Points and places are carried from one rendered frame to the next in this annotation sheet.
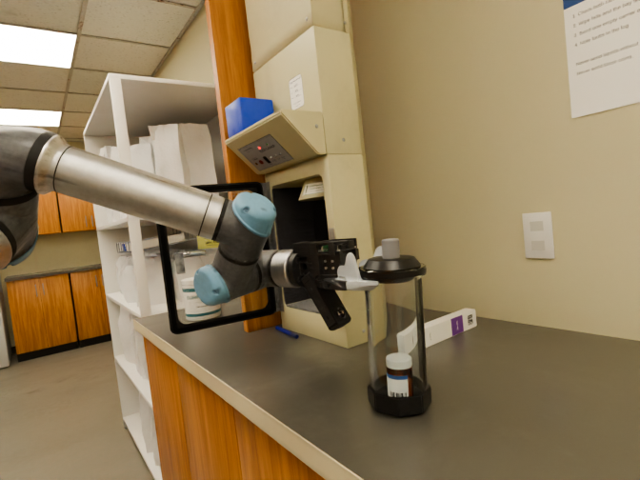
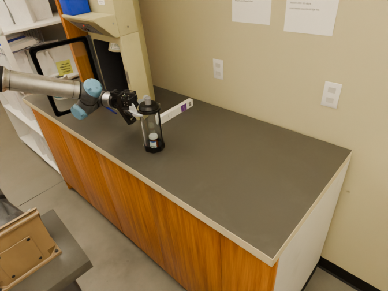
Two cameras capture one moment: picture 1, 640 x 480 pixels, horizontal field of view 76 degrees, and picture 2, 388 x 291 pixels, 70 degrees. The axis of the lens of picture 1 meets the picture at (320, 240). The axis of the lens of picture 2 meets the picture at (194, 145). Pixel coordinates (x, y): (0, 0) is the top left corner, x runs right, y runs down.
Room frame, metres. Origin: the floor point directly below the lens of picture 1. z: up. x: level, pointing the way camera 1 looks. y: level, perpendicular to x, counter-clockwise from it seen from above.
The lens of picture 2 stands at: (-0.49, -0.11, 1.72)
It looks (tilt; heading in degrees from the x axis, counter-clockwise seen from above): 35 degrees down; 351
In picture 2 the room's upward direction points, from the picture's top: 5 degrees counter-clockwise
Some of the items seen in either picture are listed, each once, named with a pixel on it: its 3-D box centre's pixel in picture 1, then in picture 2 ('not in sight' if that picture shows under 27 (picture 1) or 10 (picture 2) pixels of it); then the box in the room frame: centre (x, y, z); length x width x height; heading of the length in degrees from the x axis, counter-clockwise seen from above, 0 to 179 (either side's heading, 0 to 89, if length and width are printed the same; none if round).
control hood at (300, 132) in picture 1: (270, 147); (89, 25); (1.07, 0.10, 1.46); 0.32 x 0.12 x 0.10; 35
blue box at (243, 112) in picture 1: (250, 119); (74, 3); (1.15, 0.16, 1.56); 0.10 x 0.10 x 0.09; 35
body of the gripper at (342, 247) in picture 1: (324, 264); (123, 101); (0.74, 0.00, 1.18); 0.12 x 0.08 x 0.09; 50
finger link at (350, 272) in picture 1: (353, 270); (134, 109); (0.64, -0.05, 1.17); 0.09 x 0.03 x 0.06; 25
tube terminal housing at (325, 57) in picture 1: (331, 194); (125, 44); (1.17, -0.05, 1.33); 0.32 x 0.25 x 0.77; 35
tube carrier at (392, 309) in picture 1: (395, 330); (151, 126); (0.65, -0.11, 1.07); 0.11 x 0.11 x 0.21
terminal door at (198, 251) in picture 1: (218, 254); (70, 77); (1.15, 0.29, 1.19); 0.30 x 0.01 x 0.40; 116
